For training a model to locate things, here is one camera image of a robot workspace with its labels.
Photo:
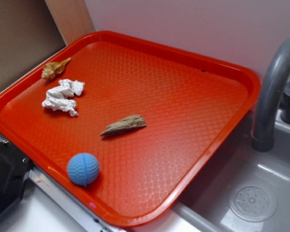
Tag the brown wood chip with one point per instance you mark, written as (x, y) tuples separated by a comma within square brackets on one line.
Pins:
[(130, 123)]

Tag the red plastic tray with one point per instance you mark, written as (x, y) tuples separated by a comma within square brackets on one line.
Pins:
[(190, 103)]

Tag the blue dimpled ball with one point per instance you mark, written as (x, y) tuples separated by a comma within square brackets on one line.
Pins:
[(83, 169)]

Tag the crumpled white paper tissue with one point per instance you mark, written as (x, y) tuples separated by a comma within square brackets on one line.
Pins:
[(60, 97)]

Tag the tan spiral seashell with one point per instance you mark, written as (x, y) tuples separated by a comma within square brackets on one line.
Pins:
[(52, 69)]

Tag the grey plastic sink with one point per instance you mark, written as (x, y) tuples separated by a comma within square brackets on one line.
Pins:
[(240, 189)]

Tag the light wooden board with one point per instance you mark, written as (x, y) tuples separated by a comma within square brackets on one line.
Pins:
[(71, 18)]

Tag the brown cardboard panel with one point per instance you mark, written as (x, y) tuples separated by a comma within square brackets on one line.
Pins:
[(28, 36)]

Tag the grey curved faucet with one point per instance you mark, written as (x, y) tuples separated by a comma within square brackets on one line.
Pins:
[(275, 91)]

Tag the black mounting bracket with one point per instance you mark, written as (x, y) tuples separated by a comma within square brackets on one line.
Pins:
[(14, 172)]

